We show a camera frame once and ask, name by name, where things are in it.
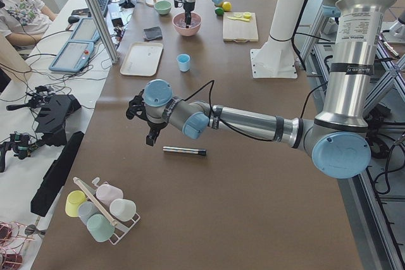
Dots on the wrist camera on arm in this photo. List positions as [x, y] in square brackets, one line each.
[136, 107]
[178, 3]

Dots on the grey folded cloth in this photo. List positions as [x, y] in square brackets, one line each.
[153, 33]

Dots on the yellow plastic knife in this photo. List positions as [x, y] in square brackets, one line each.
[238, 18]

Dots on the wooden cutting board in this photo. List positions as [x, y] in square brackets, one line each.
[239, 31]

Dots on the aluminium frame post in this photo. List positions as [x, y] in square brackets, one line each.
[102, 28]

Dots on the pink cup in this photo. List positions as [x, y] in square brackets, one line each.
[107, 193]

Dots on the cream rabbit tray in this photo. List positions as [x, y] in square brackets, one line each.
[142, 59]

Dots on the black long bar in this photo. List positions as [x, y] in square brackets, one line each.
[56, 176]

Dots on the seated person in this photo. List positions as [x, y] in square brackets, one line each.
[24, 22]

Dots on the green lime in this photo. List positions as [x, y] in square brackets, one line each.
[219, 11]

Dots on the grey blue cup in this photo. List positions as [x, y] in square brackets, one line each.
[86, 210]

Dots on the black stand device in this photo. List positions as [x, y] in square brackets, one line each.
[51, 119]

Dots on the mint green bowl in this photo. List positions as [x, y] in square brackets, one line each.
[162, 7]

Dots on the steel muddler black tip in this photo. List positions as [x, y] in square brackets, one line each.
[183, 150]

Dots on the pink bowl of ice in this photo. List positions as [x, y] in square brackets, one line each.
[180, 24]

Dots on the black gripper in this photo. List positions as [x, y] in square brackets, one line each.
[189, 9]
[154, 126]

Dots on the yellow cup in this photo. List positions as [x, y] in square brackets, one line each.
[73, 202]

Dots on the white wire cup rack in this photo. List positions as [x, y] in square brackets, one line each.
[122, 228]

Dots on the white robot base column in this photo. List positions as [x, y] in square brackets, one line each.
[275, 59]

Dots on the blue teach pendant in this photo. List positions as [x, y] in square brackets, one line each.
[85, 31]
[73, 56]

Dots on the green cup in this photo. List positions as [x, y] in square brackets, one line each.
[100, 228]

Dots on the light blue cup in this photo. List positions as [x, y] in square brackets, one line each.
[183, 61]

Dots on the white cup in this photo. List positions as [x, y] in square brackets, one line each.
[123, 209]

